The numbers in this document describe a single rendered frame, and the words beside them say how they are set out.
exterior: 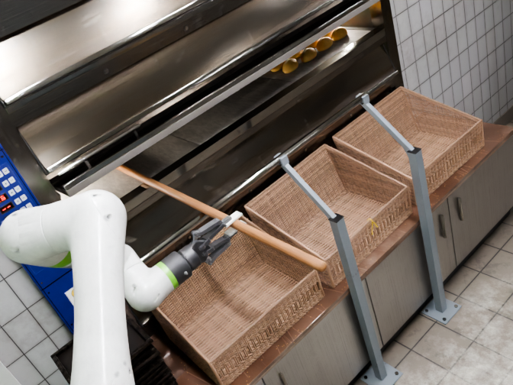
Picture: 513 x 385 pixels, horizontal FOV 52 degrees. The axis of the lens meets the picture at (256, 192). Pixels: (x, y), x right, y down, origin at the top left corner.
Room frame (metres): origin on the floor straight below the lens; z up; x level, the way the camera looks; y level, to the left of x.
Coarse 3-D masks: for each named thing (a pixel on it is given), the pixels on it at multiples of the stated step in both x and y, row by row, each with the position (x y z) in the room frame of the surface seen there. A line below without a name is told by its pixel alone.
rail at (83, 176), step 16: (368, 0) 2.35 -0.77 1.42; (336, 16) 2.25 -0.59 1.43; (288, 48) 2.10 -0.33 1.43; (256, 64) 2.03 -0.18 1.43; (240, 80) 1.96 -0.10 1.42; (208, 96) 1.89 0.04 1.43; (160, 128) 1.77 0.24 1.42; (128, 144) 1.72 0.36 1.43; (112, 160) 1.67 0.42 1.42; (80, 176) 1.61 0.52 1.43
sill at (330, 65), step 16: (384, 32) 2.59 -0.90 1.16; (352, 48) 2.48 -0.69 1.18; (336, 64) 2.40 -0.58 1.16; (304, 80) 2.32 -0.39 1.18; (288, 96) 2.24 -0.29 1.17; (256, 112) 2.16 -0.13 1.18; (272, 112) 2.18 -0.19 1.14; (224, 128) 2.12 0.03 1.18; (240, 128) 2.10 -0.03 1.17; (208, 144) 2.03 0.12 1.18; (224, 144) 2.04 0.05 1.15; (176, 160) 1.99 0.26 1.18; (192, 160) 1.96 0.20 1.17; (160, 176) 1.91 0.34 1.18; (176, 176) 1.92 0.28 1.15; (144, 192) 1.84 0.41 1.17; (128, 208) 1.80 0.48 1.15
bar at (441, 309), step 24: (360, 96) 1.96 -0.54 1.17; (336, 120) 1.87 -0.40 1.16; (384, 120) 1.89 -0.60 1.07; (408, 144) 1.80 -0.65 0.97; (264, 168) 1.69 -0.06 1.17; (288, 168) 1.70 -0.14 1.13; (240, 192) 1.62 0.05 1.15; (312, 192) 1.63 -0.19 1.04; (336, 216) 1.55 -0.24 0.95; (168, 240) 1.46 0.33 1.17; (336, 240) 1.54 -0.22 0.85; (432, 240) 1.76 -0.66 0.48; (432, 264) 1.76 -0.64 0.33; (360, 288) 1.53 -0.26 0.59; (432, 288) 1.79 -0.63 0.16; (360, 312) 1.53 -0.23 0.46; (432, 312) 1.78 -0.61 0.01; (456, 312) 1.73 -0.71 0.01; (384, 384) 1.50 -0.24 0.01
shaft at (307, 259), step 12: (120, 168) 2.06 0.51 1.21; (144, 180) 1.88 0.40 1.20; (168, 192) 1.72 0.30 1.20; (180, 192) 1.67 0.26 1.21; (192, 204) 1.57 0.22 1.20; (204, 204) 1.54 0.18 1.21; (216, 216) 1.45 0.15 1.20; (240, 228) 1.34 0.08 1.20; (252, 228) 1.31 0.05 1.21; (264, 240) 1.24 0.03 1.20; (276, 240) 1.21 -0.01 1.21; (288, 252) 1.15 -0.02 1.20; (300, 252) 1.12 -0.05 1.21; (312, 264) 1.07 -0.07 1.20; (324, 264) 1.05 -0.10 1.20
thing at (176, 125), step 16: (352, 0) 2.55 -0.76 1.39; (352, 16) 2.28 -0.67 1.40; (304, 32) 2.32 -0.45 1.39; (320, 32) 2.19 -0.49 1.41; (304, 48) 2.13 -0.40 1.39; (272, 64) 2.04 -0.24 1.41; (224, 80) 2.11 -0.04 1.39; (224, 96) 1.91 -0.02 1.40; (176, 112) 1.94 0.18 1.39; (192, 112) 1.84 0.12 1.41; (144, 128) 1.93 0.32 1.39; (176, 128) 1.80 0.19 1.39; (144, 144) 1.73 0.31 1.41; (96, 160) 1.78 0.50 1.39; (64, 176) 1.77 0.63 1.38; (96, 176) 1.63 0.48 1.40; (64, 192) 1.62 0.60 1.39
